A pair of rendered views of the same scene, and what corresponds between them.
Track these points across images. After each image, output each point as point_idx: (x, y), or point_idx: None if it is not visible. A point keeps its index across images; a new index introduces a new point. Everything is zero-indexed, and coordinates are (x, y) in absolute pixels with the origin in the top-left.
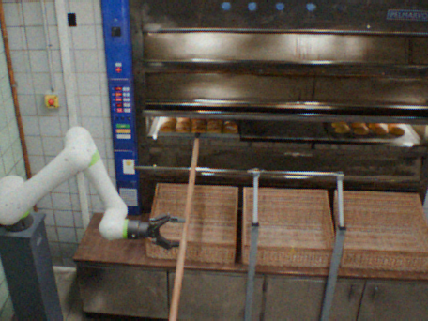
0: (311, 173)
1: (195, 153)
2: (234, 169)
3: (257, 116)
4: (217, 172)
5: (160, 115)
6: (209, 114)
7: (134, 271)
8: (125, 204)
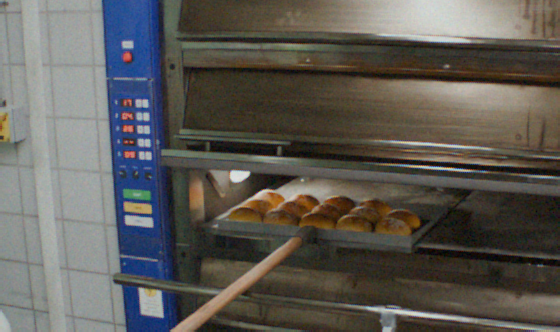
0: (527, 325)
1: (265, 261)
2: (336, 302)
3: (422, 177)
4: (295, 306)
5: (199, 165)
6: (309, 167)
7: None
8: (6, 321)
